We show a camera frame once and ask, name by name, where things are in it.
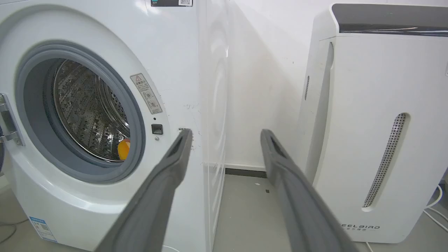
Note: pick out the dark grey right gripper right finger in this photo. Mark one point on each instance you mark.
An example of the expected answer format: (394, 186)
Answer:
(301, 210)

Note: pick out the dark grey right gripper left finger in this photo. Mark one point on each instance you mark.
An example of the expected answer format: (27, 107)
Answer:
(154, 206)

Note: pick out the orange yellow toy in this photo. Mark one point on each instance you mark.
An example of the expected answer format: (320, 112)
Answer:
(123, 149)

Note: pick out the white front-load washing machine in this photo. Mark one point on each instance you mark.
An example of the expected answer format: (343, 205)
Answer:
(105, 115)

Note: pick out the washing machine door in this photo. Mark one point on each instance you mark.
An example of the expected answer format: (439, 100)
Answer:
(1, 154)

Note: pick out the white air purifier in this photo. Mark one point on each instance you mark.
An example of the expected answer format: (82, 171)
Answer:
(374, 122)

